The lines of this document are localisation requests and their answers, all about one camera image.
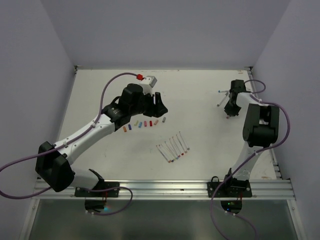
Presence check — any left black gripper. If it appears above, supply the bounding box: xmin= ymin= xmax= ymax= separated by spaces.
xmin=129 ymin=89 xmax=168 ymax=118

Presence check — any red capped marker pen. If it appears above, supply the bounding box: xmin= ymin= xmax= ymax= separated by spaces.
xmin=172 ymin=137 xmax=185 ymax=156

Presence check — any beige marker pen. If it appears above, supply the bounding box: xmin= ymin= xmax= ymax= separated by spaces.
xmin=176 ymin=135 xmax=188 ymax=154

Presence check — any light blue capped marker pen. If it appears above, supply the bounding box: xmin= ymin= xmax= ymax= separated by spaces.
xmin=164 ymin=141 xmax=179 ymax=160

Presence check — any orange marker pen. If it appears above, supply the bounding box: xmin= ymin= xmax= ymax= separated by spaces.
xmin=156 ymin=144 xmax=172 ymax=163

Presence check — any pink capped marker pen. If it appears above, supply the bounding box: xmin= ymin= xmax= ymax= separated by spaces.
xmin=169 ymin=138 xmax=181 ymax=158

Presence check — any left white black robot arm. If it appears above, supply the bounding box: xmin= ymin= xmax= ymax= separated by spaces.
xmin=35 ymin=83 xmax=168 ymax=197

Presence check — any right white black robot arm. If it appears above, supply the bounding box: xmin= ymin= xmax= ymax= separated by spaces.
xmin=222 ymin=79 xmax=280 ymax=197

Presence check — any right controller box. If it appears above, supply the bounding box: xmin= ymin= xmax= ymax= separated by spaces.
xmin=220 ymin=200 xmax=243 ymax=215

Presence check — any controller box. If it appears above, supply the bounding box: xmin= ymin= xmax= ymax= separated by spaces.
xmin=220 ymin=200 xmax=243 ymax=215
xmin=84 ymin=199 xmax=110 ymax=216

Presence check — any left controller box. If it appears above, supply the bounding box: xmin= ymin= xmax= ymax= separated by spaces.
xmin=84 ymin=199 xmax=110 ymax=216

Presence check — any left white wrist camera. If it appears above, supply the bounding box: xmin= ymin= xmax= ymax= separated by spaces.
xmin=139 ymin=76 xmax=158 ymax=95

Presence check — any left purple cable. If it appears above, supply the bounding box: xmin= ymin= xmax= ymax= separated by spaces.
xmin=0 ymin=71 xmax=133 ymax=216

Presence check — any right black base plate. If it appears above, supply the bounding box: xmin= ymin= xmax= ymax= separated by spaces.
xmin=207 ymin=176 xmax=253 ymax=198

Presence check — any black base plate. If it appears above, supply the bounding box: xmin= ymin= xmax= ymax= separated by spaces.
xmin=74 ymin=181 xmax=120 ymax=198
xmin=207 ymin=176 xmax=253 ymax=198

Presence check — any aluminium mounting rail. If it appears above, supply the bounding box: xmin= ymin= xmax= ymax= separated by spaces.
xmin=34 ymin=179 xmax=296 ymax=201

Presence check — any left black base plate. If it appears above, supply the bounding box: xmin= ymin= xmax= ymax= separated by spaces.
xmin=74 ymin=181 xmax=120 ymax=198

